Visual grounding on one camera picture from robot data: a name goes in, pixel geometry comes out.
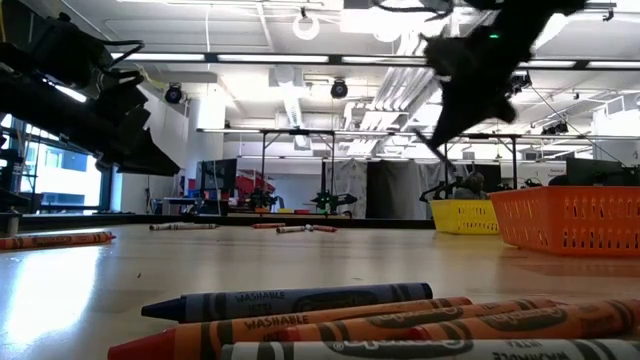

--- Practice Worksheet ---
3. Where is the blue crayon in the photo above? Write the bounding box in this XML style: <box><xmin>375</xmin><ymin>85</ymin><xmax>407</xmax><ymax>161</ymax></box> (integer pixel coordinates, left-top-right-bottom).
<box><xmin>140</xmin><ymin>282</ymin><xmax>435</xmax><ymax>325</ymax></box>

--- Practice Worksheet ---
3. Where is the black monitor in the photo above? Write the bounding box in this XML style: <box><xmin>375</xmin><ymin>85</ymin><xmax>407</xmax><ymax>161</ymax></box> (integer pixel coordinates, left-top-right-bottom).
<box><xmin>566</xmin><ymin>157</ymin><xmax>624</xmax><ymax>187</ymax></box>
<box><xmin>199</xmin><ymin>158</ymin><xmax>239</xmax><ymax>201</ymax></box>

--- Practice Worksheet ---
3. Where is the orange plastic basket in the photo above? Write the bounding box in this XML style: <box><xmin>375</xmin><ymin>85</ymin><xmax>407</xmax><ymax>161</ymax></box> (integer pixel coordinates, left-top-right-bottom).
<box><xmin>488</xmin><ymin>185</ymin><xmax>640</xmax><ymax>258</ymax></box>

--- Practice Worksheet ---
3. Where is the black right camera cable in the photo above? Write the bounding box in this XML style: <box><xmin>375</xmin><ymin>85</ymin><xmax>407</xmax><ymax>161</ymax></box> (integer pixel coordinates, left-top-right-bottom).
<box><xmin>372</xmin><ymin>0</ymin><xmax>456</xmax><ymax>22</ymax></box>

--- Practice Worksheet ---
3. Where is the black camera cable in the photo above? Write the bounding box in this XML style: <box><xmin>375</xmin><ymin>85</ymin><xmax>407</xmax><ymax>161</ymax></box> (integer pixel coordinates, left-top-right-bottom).
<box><xmin>99</xmin><ymin>39</ymin><xmax>146</xmax><ymax>71</ymax></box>
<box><xmin>372</xmin><ymin>0</ymin><xmax>456</xmax><ymax>22</ymax></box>

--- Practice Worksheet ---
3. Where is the white hanging cable coil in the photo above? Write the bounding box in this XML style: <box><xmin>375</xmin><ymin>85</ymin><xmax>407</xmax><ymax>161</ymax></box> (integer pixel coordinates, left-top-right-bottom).
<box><xmin>292</xmin><ymin>12</ymin><xmax>321</xmax><ymax>41</ymax></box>

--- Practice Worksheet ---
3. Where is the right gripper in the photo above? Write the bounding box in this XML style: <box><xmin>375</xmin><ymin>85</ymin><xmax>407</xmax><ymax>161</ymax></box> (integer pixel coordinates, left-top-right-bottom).
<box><xmin>424</xmin><ymin>27</ymin><xmax>526</xmax><ymax>149</ymax></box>

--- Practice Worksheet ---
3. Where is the white curtain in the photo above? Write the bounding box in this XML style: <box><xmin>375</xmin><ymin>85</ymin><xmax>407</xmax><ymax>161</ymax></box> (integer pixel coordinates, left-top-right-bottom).
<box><xmin>324</xmin><ymin>159</ymin><xmax>369</xmax><ymax>219</ymax></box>

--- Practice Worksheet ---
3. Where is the person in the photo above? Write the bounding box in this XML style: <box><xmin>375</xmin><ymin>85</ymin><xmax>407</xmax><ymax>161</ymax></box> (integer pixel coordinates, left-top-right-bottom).
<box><xmin>452</xmin><ymin>172</ymin><xmax>489</xmax><ymax>201</ymax></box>

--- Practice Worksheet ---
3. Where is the yellow plastic basket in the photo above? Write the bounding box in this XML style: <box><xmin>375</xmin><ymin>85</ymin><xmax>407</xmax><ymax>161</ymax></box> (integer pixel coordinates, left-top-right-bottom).
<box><xmin>430</xmin><ymin>198</ymin><xmax>501</xmax><ymax>236</ymax></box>

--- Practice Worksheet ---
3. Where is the black left camera cable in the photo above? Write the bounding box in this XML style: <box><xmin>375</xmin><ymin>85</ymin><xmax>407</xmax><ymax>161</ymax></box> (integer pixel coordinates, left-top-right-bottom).
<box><xmin>99</xmin><ymin>39</ymin><xmax>146</xmax><ymax>71</ymax></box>

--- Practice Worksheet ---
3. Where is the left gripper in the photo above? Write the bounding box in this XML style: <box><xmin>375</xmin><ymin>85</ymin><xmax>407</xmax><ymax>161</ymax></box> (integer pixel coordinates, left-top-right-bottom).
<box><xmin>94</xmin><ymin>69</ymin><xmax>181</xmax><ymax>176</ymax></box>

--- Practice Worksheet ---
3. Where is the black round ceiling fixture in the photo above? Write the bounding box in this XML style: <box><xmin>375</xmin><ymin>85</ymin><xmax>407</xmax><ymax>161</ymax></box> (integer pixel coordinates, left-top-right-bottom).
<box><xmin>329</xmin><ymin>78</ymin><xmax>350</xmax><ymax>100</ymax></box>
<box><xmin>163</xmin><ymin>82</ymin><xmax>184</xmax><ymax>105</ymax></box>

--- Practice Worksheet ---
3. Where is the black curtain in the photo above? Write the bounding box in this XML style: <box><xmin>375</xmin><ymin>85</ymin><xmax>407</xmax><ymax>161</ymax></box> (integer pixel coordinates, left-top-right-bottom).
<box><xmin>366</xmin><ymin>159</ymin><xmax>431</xmax><ymax>220</ymax></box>

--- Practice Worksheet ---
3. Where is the black metal rig frame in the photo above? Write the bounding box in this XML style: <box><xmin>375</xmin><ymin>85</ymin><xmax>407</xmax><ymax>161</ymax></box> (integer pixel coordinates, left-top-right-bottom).
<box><xmin>258</xmin><ymin>128</ymin><xmax>337</xmax><ymax>216</ymax></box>
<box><xmin>443</xmin><ymin>132</ymin><xmax>519</xmax><ymax>191</ymax></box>

